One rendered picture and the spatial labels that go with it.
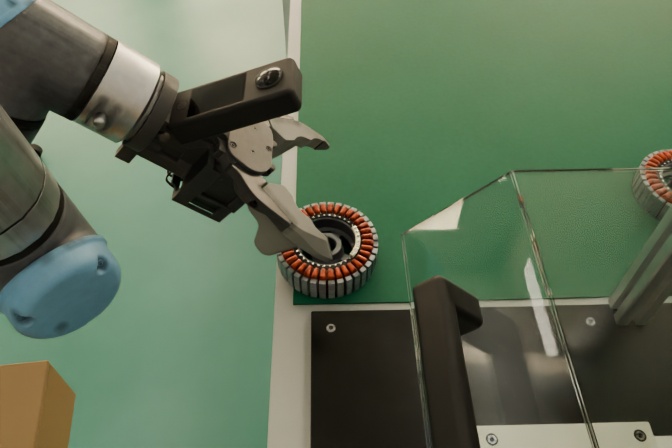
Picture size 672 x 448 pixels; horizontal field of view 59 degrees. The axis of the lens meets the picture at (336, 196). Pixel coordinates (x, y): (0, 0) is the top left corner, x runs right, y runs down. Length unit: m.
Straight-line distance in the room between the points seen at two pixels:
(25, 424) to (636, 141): 0.77
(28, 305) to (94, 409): 1.09
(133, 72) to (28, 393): 0.28
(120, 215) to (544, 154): 1.27
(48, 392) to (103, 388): 0.93
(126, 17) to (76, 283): 2.22
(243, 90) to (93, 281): 0.19
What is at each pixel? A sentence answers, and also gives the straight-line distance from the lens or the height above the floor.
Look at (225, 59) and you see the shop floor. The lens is 2.25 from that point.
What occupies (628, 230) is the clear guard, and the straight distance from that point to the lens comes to 0.33.
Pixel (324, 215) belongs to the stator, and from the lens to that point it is 0.66.
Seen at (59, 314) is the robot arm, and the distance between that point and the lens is 0.43.
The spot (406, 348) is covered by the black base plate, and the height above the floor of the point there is 0.77.
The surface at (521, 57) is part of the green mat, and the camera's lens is 0.98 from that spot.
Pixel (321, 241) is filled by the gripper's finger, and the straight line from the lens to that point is 0.53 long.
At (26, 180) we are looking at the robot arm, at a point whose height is 1.05.
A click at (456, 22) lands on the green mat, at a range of 1.04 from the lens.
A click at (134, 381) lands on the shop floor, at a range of 1.49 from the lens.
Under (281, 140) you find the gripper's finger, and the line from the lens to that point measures 0.58.
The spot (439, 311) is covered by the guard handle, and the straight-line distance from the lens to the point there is 0.28.
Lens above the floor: 1.30
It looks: 49 degrees down
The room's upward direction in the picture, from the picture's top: straight up
